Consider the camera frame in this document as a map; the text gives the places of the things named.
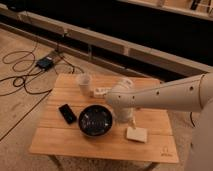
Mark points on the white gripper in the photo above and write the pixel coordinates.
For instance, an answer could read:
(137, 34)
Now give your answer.
(124, 115)

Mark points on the white sponge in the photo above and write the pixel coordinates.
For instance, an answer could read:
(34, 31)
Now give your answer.
(137, 134)

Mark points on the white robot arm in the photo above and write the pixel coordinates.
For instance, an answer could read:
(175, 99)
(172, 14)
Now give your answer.
(193, 94)

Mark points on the white ceramic cup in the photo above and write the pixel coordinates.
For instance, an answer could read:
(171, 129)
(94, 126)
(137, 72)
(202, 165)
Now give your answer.
(84, 82)

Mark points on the black bowl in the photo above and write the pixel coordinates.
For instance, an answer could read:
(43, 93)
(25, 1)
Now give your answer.
(95, 120)

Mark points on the white plastic bottle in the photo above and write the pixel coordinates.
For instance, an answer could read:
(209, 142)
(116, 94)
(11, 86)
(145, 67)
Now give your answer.
(100, 92)

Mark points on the wooden folding table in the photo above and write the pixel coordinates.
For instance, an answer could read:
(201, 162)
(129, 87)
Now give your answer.
(54, 136)

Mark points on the black smartphone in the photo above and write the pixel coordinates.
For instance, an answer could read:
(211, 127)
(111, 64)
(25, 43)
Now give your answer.
(67, 114)

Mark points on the black power adapter box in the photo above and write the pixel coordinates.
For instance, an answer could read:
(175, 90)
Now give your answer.
(44, 63)

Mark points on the long beige wall rail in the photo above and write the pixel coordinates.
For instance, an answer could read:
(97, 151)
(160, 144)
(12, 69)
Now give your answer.
(141, 53)

